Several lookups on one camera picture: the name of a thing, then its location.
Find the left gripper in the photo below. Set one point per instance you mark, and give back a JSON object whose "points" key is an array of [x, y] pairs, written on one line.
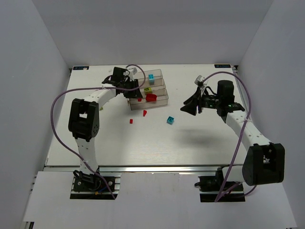
{"points": [[130, 90]]}

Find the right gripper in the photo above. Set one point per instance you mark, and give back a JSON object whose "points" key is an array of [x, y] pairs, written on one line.
{"points": [[199, 102]]}

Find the green rounded lego brick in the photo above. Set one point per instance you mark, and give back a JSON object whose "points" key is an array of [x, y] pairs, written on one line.
{"points": [[147, 90]]}

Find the red rounded lego brick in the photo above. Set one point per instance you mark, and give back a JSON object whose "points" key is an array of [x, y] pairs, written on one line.
{"points": [[151, 98]]}

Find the blue rounded lego brick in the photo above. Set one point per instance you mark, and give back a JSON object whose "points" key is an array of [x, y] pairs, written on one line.
{"points": [[151, 79]]}

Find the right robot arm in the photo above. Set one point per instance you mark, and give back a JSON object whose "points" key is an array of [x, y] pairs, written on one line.
{"points": [[265, 161]]}

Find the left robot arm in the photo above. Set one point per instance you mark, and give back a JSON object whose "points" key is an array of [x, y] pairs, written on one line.
{"points": [[84, 120]]}

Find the clear bin third row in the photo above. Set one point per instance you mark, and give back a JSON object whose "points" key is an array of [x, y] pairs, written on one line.
{"points": [[158, 84]]}

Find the blue square lego brick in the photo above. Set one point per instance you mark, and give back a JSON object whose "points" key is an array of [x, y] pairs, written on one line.
{"points": [[170, 120]]}

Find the clear bin second row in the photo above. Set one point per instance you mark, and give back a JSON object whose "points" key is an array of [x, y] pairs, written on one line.
{"points": [[159, 93]]}

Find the clear bin back row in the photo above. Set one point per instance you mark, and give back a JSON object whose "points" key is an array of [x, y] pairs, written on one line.
{"points": [[157, 74]]}

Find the clear bin nearest front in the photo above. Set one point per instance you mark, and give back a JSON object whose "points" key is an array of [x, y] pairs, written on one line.
{"points": [[134, 104]]}

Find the right blue corner label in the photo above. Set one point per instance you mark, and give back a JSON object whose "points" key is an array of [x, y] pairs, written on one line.
{"points": [[222, 65]]}

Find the blue corner label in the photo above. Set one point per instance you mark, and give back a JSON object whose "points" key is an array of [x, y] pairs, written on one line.
{"points": [[80, 68], [222, 65]]}

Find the left blue corner label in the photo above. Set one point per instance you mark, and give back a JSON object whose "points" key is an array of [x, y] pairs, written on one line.
{"points": [[80, 68]]}

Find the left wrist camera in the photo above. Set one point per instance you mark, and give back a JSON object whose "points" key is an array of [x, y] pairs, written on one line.
{"points": [[130, 72]]}

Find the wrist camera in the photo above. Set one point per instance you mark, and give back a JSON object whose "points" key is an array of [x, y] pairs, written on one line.
{"points": [[130, 72], [201, 82]]}

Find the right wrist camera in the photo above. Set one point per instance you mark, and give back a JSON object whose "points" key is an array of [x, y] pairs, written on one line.
{"points": [[201, 82]]}

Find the aluminium table rail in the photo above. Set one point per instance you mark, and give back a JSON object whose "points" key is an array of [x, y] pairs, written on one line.
{"points": [[160, 169]]}

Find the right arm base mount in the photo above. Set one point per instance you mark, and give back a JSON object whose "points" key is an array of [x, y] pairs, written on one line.
{"points": [[209, 187]]}

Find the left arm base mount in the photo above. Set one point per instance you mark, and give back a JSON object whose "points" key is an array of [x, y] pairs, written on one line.
{"points": [[92, 187]]}

